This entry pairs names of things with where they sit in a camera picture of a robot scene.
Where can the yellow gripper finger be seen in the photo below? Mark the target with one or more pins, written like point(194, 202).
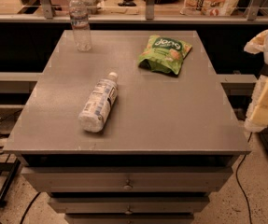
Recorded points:
point(256, 44)
point(257, 112)

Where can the blue label plastic bottle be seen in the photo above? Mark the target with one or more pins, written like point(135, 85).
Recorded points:
point(93, 116)

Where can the clear empty water bottle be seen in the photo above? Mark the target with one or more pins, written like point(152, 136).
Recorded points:
point(79, 19)

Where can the printed food bag background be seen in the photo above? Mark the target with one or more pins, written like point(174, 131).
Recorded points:
point(211, 0)

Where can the green snack bag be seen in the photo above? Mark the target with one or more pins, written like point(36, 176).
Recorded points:
point(163, 54)

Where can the grey drawer cabinet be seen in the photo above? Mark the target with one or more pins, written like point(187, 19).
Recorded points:
point(175, 138)

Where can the round drawer knob upper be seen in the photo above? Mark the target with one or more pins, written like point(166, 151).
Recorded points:
point(128, 185)

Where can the round drawer knob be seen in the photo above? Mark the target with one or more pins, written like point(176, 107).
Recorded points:
point(128, 185)
point(128, 210)

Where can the round drawer knob lower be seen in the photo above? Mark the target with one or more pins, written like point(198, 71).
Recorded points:
point(128, 210)

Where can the black metal stand leg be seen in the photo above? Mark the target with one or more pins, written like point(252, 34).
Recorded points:
point(11, 169)

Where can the grey metal rail frame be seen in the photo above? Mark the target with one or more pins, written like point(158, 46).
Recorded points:
point(126, 11)

